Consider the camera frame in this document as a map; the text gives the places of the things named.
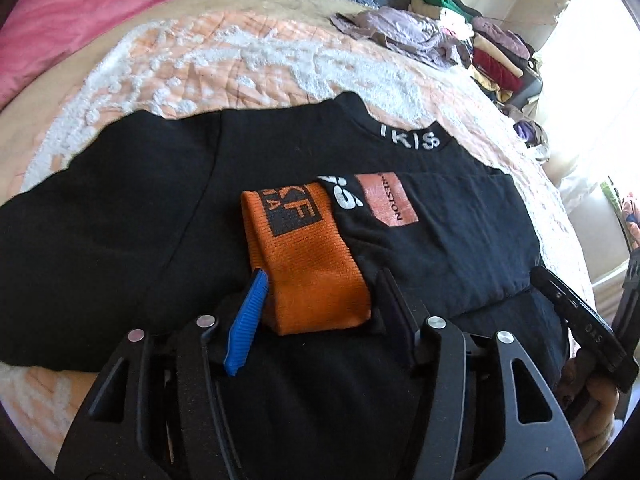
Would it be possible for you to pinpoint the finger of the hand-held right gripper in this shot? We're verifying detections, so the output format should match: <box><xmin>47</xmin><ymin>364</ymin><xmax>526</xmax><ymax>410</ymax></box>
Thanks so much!
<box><xmin>530</xmin><ymin>266</ymin><xmax>638</xmax><ymax>393</ymax></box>

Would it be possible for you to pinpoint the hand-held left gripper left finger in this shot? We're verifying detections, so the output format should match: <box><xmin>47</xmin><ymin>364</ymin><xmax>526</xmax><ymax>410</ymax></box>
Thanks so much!
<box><xmin>55</xmin><ymin>267</ymin><xmax>269</xmax><ymax>480</ymax></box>

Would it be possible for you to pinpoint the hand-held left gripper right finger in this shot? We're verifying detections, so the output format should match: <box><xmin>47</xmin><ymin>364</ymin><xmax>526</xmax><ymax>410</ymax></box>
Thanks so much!
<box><xmin>379</xmin><ymin>267</ymin><xmax>586</xmax><ymax>480</ymax></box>

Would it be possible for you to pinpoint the orange sock with black print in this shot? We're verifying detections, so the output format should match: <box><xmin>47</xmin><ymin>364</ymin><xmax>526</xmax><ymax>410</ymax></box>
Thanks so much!
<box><xmin>240</xmin><ymin>182</ymin><xmax>373</xmax><ymax>337</ymax></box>

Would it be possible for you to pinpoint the black garment orange patch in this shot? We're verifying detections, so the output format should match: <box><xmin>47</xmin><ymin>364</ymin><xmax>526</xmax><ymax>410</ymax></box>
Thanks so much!
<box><xmin>317</xmin><ymin>171</ymin><xmax>543</xmax><ymax>311</ymax></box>

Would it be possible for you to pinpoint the black shirt with printed collar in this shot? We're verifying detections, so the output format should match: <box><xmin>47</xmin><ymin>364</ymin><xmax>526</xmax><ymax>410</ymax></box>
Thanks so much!
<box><xmin>0</xmin><ymin>91</ymin><xmax>571</xmax><ymax>480</ymax></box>

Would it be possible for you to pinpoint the pile of folded clothes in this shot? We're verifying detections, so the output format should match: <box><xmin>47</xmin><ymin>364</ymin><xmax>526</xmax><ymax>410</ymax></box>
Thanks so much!
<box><xmin>407</xmin><ymin>0</ymin><xmax>543</xmax><ymax>106</ymax></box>

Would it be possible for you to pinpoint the person's right hand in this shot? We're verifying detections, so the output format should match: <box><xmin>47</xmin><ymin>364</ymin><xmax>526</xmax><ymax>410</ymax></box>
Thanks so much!
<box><xmin>557</xmin><ymin>355</ymin><xmax>621</xmax><ymax>456</ymax></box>

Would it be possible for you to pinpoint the green patterned object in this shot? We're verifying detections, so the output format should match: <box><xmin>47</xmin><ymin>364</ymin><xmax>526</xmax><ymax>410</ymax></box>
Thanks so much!
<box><xmin>602</xmin><ymin>177</ymin><xmax>640</xmax><ymax>251</ymax></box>

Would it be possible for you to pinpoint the purple cloth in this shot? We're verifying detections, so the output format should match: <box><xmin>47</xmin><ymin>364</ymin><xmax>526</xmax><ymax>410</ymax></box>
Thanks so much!
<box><xmin>510</xmin><ymin>119</ymin><xmax>551</xmax><ymax>161</ymax></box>

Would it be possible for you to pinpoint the white curtain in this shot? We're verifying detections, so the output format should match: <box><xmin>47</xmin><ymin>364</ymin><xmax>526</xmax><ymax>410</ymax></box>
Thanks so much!
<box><xmin>530</xmin><ymin>10</ymin><xmax>640</xmax><ymax>241</ymax></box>

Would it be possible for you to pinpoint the peach and white patterned blanket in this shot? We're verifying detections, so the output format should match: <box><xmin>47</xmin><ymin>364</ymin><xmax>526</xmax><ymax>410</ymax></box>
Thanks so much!
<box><xmin>0</xmin><ymin>10</ymin><xmax>598</xmax><ymax>466</ymax></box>

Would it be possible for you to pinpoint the lilac crumpled garment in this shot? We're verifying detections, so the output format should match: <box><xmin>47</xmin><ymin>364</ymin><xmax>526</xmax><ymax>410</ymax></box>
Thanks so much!
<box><xmin>330</xmin><ymin>6</ymin><xmax>473</xmax><ymax>72</ymax></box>

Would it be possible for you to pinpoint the pink blanket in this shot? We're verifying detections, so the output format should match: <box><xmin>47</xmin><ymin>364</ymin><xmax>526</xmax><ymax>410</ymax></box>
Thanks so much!
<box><xmin>0</xmin><ymin>0</ymin><xmax>208</xmax><ymax>108</ymax></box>

